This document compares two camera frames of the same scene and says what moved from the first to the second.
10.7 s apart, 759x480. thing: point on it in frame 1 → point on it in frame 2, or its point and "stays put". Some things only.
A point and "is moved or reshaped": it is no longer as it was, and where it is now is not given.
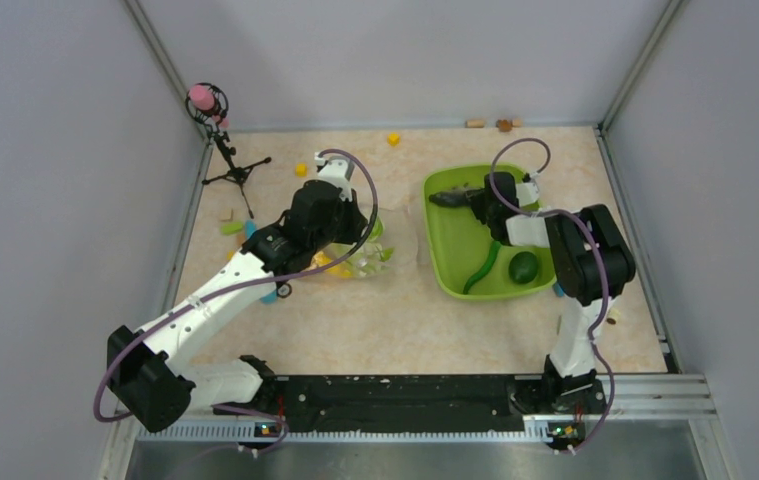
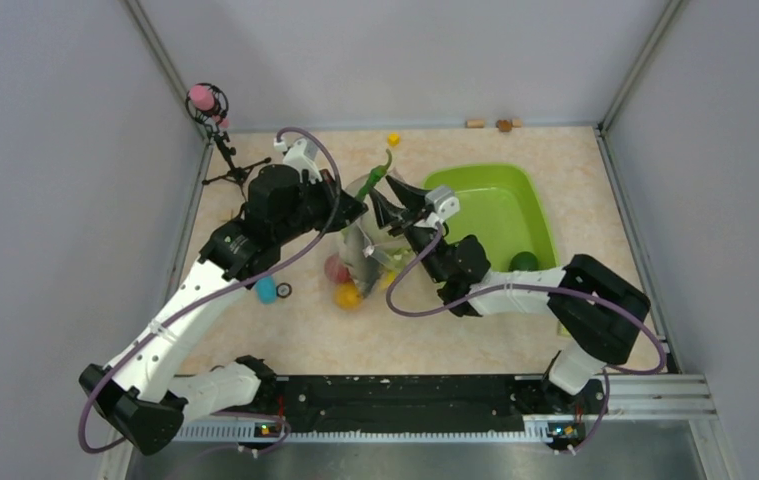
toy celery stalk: x=369 y=256 → x=398 y=254
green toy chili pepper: x=494 y=249 → x=376 y=174
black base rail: x=467 y=404 stays put
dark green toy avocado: x=523 y=267 stays put
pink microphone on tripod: x=207 y=104 stays put
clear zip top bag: x=388 y=250 is moved or reshaped
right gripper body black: x=482 y=210 → x=420 y=235
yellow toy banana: x=320 y=259 → x=388 y=279
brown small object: x=504 y=125 stays put
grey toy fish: x=458 y=196 → x=364 y=262
